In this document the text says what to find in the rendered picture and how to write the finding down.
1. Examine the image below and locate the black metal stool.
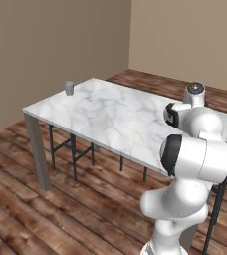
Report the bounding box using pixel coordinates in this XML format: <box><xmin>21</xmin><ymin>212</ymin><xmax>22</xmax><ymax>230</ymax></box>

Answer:
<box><xmin>118</xmin><ymin>154</ymin><xmax>149</xmax><ymax>184</ymax></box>
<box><xmin>201</xmin><ymin>183</ymin><xmax>227</xmax><ymax>255</ymax></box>
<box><xmin>48</xmin><ymin>124</ymin><xmax>96</xmax><ymax>182</ymax></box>

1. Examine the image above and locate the marble top dining counter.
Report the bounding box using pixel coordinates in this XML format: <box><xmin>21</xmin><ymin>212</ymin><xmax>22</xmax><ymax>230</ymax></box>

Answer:
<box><xmin>22</xmin><ymin>77</ymin><xmax>227</xmax><ymax>252</ymax></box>

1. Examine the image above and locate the small grey cup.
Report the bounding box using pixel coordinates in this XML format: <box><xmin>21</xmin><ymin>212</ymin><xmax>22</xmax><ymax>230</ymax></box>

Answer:
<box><xmin>64</xmin><ymin>80</ymin><xmax>76</xmax><ymax>97</ymax></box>

